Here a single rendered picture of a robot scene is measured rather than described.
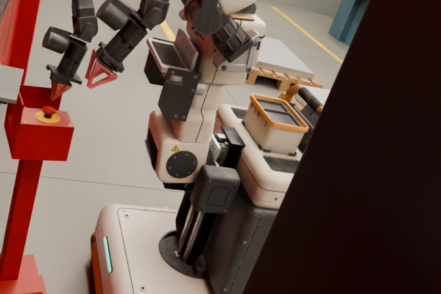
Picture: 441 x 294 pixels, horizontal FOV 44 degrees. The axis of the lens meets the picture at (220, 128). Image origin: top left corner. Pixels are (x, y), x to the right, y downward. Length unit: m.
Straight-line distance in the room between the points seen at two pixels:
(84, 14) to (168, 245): 0.95
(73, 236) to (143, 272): 0.61
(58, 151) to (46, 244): 0.81
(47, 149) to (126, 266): 0.54
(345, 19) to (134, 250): 6.96
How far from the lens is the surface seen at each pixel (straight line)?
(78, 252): 2.44
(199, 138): 1.71
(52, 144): 1.69
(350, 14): 8.59
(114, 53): 1.40
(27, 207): 1.89
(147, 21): 1.37
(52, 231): 2.52
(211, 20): 1.39
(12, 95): 1.28
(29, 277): 2.11
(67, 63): 1.72
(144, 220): 2.23
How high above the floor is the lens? 1.55
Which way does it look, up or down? 23 degrees down
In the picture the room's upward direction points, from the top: 20 degrees clockwise
